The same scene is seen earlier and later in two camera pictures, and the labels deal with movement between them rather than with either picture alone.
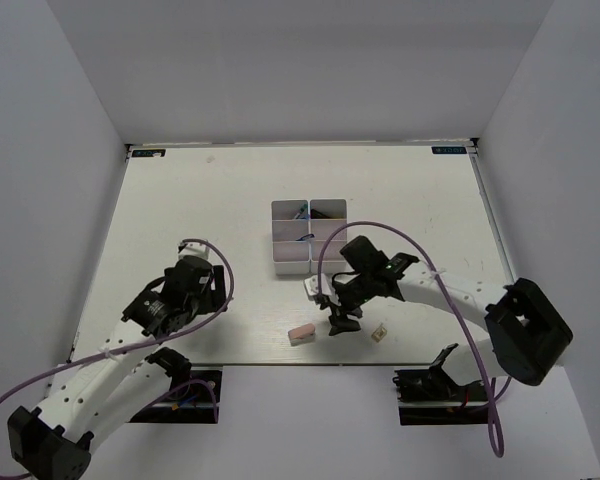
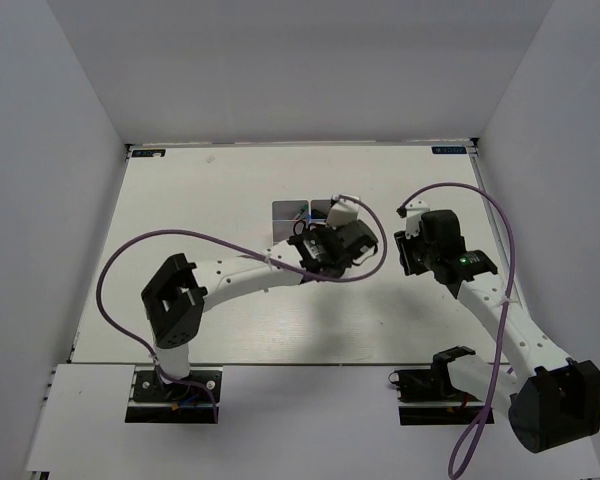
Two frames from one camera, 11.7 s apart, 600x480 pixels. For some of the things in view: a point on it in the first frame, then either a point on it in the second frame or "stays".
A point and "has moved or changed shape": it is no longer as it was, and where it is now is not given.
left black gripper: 216,297 -> 325,231
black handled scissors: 306,236 has moved or changed shape
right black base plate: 427,397 stays
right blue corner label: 449,150 stays
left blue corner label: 149,153 stays
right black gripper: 341,323 -> 404,246
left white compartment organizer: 291,241 stays
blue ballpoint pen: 301,211 stays
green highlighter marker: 315,214 stays
